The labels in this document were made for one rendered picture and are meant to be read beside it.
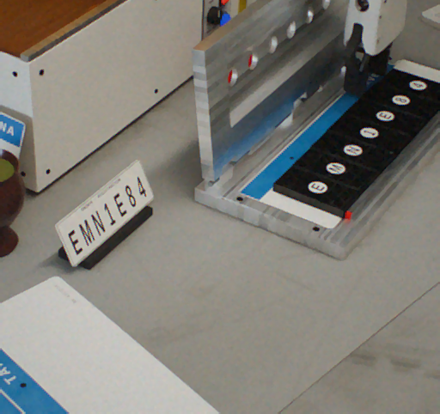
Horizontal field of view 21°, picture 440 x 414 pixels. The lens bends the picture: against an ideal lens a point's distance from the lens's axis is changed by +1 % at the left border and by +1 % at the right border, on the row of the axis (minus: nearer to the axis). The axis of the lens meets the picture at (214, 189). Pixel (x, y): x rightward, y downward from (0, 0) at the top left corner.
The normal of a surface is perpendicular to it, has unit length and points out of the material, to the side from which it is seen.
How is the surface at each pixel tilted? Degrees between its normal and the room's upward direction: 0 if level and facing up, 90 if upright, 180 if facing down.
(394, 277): 0
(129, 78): 90
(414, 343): 0
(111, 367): 0
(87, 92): 90
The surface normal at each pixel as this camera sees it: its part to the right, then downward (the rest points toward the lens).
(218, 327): 0.04, -0.81
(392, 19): 0.85, 0.33
